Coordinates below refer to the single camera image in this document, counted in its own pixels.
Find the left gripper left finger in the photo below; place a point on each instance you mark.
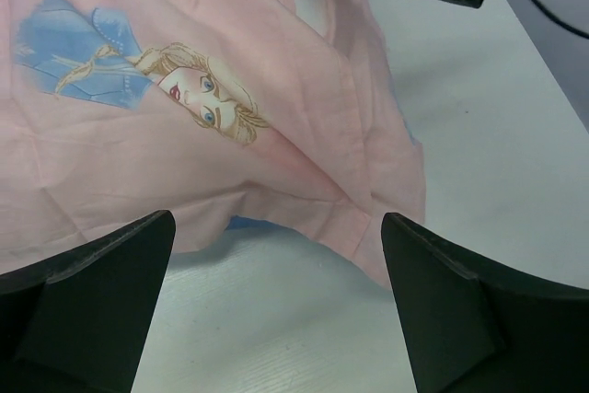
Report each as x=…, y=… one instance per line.
x=78, y=321

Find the pink and blue Frozen pillowcase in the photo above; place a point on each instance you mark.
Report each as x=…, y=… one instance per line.
x=221, y=111

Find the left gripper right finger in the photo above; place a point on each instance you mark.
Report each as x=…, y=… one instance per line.
x=472, y=324

